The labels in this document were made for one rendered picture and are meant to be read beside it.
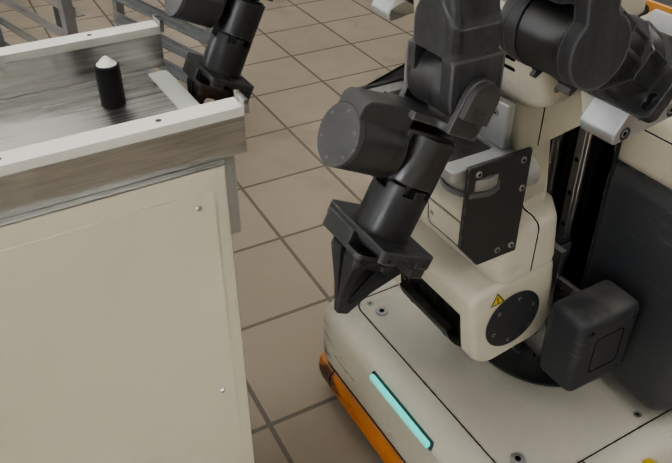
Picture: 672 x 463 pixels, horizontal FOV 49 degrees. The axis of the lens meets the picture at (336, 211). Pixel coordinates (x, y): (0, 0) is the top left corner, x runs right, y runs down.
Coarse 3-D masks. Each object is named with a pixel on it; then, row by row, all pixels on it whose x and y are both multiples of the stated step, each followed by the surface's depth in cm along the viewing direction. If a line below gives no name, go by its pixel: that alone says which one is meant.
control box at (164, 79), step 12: (156, 72) 105; (168, 72) 105; (168, 84) 101; (180, 84) 102; (168, 96) 98; (180, 96) 98; (192, 96) 99; (180, 108) 95; (228, 168) 90; (228, 180) 91; (228, 192) 92; (228, 204) 93; (240, 228) 96
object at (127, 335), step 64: (0, 128) 91; (64, 128) 91; (128, 192) 80; (192, 192) 84; (0, 256) 75; (64, 256) 79; (128, 256) 83; (192, 256) 88; (0, 320) 79; (64, 320) 83; (128, 320) 88; (192, 320) 93; (0, 384) 83; (64, 384) 88; (128, 384) 93; (192, 384) 99; (0, 448) 88; (64, 448) 93; (128, 448) 99; (192, 448) 106
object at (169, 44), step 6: (114, 12) 270; (108, 18) 271; (114, 18) 271; (120, 18) 268; (126, 18) 265; (120, 24) 265; (126, 24) 265; (162, 36) 250; (162, 42) 251; (168, 42) 249; (174, 42) 246; (168, 48) 247; (174, 48) 247; (180, 48) 245; (186, 48) 242; (180, 54) 243; (186, 54) 243; (198, 54) 237
